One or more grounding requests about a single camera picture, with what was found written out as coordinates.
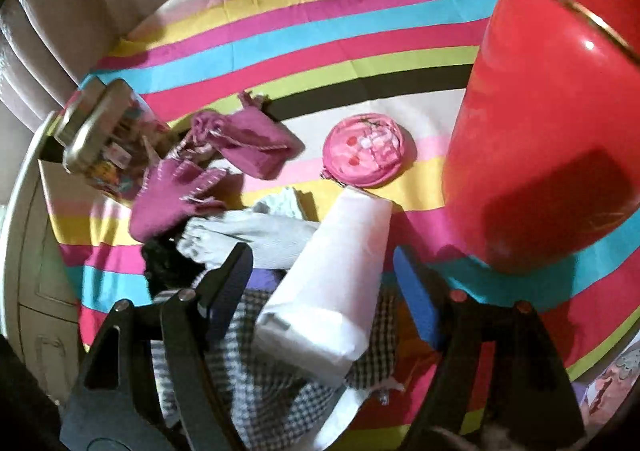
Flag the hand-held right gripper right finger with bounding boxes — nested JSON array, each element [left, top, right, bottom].
[[392, 247, 586, 451]]

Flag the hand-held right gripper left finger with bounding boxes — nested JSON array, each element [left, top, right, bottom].
[[60, 242, 254, 451]]

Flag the grey herringbone cloth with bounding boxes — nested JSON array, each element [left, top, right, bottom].
[[220, 186, 321, 269]]

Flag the pink round pouch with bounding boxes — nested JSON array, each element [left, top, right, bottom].
[[320, 114, 417, 189]]

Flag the pale toe sock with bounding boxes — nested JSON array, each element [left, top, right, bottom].
[[175, 218, 253, 272]]

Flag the magenta knit glove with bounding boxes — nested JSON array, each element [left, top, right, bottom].
[[129, 158, 228, 243]]

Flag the black white checked cloth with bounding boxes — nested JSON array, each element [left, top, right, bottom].
[[152, 271, 406, 451]]

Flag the magenta knit cloth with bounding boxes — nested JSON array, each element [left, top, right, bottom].
[[172, 90, 306, 180]]

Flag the red thermos flask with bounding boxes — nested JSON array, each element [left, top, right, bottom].
[[442, 0, 640, 277]]

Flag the striped multicolour tablecloth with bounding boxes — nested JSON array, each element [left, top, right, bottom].
[[40, 0, 640, 437]]

